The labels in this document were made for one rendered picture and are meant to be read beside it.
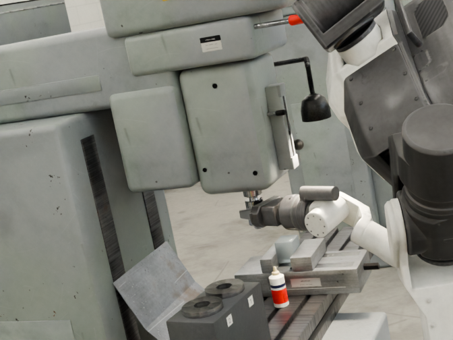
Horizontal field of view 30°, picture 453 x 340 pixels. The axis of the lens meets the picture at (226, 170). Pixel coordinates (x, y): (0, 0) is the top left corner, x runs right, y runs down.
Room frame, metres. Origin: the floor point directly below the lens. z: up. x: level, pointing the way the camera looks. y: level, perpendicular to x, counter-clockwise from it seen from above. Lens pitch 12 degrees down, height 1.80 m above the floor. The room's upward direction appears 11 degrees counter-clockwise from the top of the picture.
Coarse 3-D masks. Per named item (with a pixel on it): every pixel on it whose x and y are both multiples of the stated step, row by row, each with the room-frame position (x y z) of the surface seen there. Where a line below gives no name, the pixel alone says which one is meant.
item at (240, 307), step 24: (216, 288) 1.79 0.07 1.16; (240, 288) 1.77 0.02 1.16; (192, 312) 1.67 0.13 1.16; (216, 312) 1.67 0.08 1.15; (240, 312) 1.72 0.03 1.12; (264, 312) 1.81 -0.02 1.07; (192, 336) 1.66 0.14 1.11; (216, 336) 1.63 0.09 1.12; (240, 336) 1.70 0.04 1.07; (264, 336) 1.79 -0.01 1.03
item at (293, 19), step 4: (292, 16) 1.90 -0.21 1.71; (296, 16) 1.89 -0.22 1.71; (276, 20) 1.92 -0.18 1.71; (280, 20) 1.91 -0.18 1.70; (284, 20) 1.91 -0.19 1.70; (288, 20) 1.90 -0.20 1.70; (292, 20) 1.89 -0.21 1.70; (296, 20) 1.89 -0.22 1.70; (300, 20) 1.89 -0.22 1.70; (256, 24) 1.94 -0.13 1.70; (260, 24) 1.93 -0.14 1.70; (264, 24) 1.93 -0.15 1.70; (268, 24) 1.92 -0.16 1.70; (272, 24) 1.92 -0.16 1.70; (276, 24) 1.92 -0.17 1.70; (280, 24) 1.91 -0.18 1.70; (292, 24) 1.90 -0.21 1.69; (296, 24) 1.90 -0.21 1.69; (256, 28) 1.94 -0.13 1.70
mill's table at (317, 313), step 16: (336, 240) 2.57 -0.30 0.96; (272, 304) 2.14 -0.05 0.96; (304, 304) 2.13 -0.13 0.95; (320, 304) 2.07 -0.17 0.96; (336, 304) 2.19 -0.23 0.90; (272, 320) 2.03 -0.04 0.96; (288, 320) 2.01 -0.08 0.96; (304, 320) 1.99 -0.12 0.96; (320, 320) 2.05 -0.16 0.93; (272, 336) 1.93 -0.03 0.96; (288, 336) 1.91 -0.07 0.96; (304, 336) 1.93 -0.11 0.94; (320, 336) 2.03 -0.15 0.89
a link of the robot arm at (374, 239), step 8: (376, 224) 1.86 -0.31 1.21; (368, 232) 1.84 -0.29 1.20; (376, 232) 1.83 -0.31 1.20; (384, 232) 1.83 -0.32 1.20; (360, 240) 1.85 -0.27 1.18; (368, 240) 1.83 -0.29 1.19; (376, 240) 1.82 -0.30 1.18; (384, 240) 1.82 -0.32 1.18; (368, 248) 1.84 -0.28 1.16; (376, 248) 1.82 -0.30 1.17; (384, 248) 1.81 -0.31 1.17; (384, 256) 1.81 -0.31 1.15; (392, 264) 1.80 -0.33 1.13
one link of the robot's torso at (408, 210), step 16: (400, 192) 1.35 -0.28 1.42; (416, 208) 1.29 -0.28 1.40; (416, 224) 1.30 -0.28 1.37; (432, 224) 1.28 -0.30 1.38; (448, 224) 1.28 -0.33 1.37; (416, 240) 1.31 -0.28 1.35; (432, 240) 1.30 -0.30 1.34; (448, 240) 1.30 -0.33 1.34; (432, 256) 1.32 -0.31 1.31; (448, 256) 1.32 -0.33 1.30
